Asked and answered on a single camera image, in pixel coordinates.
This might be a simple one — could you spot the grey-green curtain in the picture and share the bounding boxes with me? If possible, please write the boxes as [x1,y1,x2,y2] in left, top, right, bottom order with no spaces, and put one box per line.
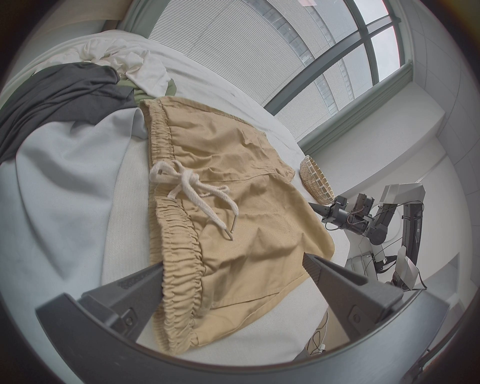
[299,61,415,157]
[120,0,177,38]

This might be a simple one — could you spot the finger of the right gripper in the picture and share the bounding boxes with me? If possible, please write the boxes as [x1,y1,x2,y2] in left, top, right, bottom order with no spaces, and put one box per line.
[308,202,331,220]

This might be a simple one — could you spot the black garment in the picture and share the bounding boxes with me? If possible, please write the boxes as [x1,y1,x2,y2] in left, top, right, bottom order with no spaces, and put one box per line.
[0,62,138,163]

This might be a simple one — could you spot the tan shorts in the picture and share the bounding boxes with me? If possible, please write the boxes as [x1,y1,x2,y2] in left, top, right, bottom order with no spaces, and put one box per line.
[139,96,336,355]

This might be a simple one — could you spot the pale blue garment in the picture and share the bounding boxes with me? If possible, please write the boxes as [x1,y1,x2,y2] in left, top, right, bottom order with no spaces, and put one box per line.
[16,107,149,290]

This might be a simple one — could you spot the white garment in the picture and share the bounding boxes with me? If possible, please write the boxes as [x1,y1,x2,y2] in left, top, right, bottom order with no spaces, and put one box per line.
[34,37,175,97]

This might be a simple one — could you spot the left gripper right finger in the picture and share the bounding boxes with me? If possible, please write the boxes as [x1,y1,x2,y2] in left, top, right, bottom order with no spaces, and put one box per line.
[301,253,404,343]

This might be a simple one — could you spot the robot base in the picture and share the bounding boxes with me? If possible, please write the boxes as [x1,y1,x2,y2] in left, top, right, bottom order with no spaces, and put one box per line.
[345,240,400,286]

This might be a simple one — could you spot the window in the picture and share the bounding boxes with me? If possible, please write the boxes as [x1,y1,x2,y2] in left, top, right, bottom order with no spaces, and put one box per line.
[148,0,404,144]

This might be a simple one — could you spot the bed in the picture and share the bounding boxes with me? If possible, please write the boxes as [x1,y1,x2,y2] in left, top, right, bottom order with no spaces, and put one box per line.
[0,0,352,370]

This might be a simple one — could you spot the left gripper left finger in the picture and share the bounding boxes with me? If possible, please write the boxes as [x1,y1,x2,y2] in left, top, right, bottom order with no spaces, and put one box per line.
[80,261,165,343]

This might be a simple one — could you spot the green garment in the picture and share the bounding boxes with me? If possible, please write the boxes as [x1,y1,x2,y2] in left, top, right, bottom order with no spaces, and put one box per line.
[117,76,177,105]

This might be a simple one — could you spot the round woven basket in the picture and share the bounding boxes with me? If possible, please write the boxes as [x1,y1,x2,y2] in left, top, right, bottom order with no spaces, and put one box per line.
[299,154,337,205]

